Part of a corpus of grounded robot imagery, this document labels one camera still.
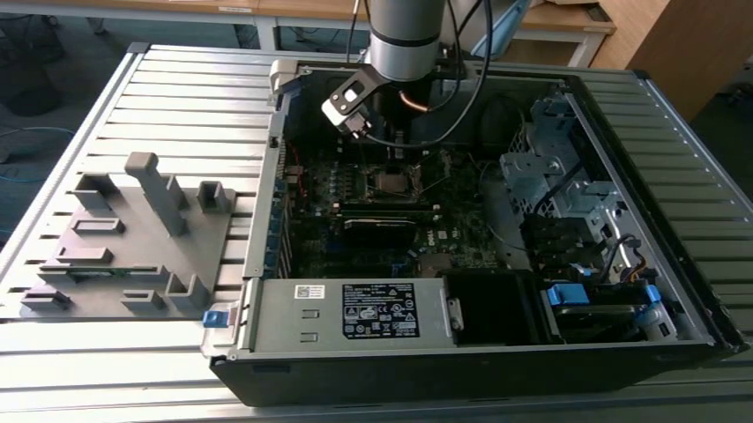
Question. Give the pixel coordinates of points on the metal locking lever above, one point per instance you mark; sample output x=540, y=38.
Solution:
x=440, y=183

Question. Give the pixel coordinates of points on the CPU socket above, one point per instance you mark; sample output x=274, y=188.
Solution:
x=371, y=187

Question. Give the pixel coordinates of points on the black expansion slot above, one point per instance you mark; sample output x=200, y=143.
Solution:
x=383, y=206

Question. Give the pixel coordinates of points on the metal drive cage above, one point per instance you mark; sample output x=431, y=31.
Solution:
x=524, y=172

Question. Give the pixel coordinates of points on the black graphics card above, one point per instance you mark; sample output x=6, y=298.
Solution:
x=380, y=233

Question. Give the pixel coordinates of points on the green motherboard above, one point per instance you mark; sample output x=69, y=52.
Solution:
x=465, y=229

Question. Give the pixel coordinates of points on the grey power supply unit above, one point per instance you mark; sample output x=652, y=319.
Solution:
x=282, y=317

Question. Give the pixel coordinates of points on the hard disk in blue carrier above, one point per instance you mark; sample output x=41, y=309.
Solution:
x=568, y=295

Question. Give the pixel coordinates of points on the grey parts rack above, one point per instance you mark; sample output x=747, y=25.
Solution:
x=148, y=247

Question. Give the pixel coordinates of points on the wooden cabinet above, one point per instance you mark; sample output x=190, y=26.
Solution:
x=695, y=53

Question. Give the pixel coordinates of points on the blue plastic latch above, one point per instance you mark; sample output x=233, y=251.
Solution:
x=213, y=321

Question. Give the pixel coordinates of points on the green RAM stick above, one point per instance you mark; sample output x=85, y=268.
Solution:
x=118, y=273

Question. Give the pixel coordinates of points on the black waste bin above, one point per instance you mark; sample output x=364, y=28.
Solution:
x=30, y=66

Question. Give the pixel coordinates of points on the black PC case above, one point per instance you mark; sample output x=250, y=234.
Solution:
x=471, y=379

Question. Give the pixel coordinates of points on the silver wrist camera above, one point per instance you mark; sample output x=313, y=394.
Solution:
x=344, y=106

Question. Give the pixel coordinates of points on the grey plastic bracket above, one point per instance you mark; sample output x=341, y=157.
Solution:
x=500, y=211

